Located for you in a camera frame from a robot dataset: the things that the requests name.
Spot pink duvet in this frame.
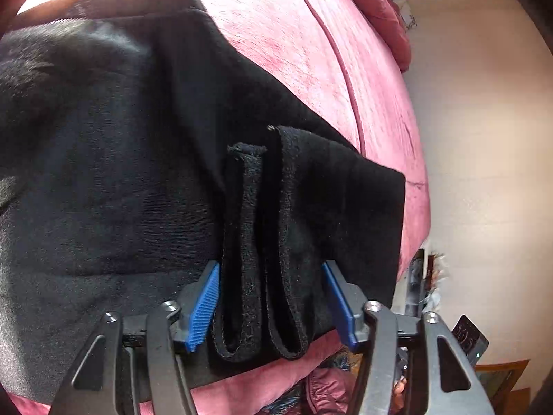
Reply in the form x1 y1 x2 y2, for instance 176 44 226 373
324 0 412 73

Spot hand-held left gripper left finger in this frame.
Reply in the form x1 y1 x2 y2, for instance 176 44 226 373
47 260 221 415

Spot pink bed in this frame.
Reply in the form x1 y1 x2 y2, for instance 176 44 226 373
9 0 433 415

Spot white floral headboard panel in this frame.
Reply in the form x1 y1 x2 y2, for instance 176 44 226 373
398 1 418 32

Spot wooden furniture frame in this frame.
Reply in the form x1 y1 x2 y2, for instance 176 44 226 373
475 359 531 415

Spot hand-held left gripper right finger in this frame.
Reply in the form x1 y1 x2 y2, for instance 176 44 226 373
322 260 497 415

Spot dark clutter pile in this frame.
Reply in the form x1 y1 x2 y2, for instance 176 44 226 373
404 248 450 317

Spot black pants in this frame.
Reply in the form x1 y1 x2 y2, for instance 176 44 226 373
0 0 407 403

